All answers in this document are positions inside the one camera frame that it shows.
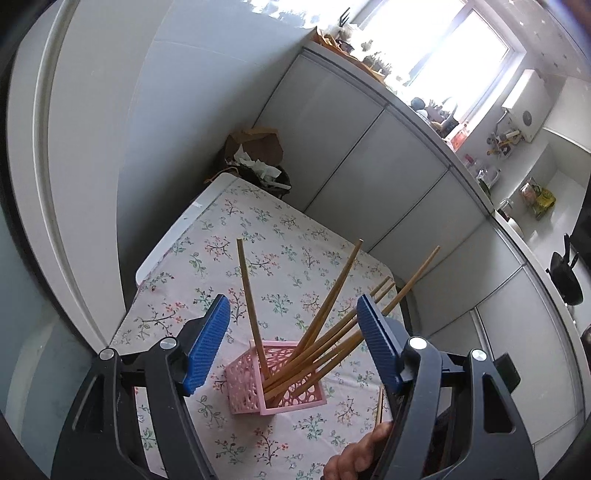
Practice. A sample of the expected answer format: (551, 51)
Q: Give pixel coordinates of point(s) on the person's right hand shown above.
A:
(357, 457)

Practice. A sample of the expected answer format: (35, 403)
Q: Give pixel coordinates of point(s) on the white water heater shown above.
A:
(528, 104)

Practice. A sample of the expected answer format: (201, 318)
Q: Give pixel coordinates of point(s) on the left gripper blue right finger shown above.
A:
(381, 335)

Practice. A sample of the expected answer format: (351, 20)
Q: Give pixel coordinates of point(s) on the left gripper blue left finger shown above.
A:
(201, 339)

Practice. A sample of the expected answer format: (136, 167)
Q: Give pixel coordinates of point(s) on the black chopstick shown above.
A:
(303, 380)

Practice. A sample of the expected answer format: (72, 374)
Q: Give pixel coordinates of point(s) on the floral tablecloth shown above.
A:
(293, 262)

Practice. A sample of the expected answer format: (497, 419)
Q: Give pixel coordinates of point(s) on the black basket on counter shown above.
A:
(445, 127)

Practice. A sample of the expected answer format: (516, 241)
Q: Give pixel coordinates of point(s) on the bamboo chopstick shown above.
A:
(312, 352)
(355, 318)
(322, 315)
(251, 309)
(380, 406)
(346, 329)

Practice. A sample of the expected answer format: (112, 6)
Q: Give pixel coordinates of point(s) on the brown paper bag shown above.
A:
(260, 143)

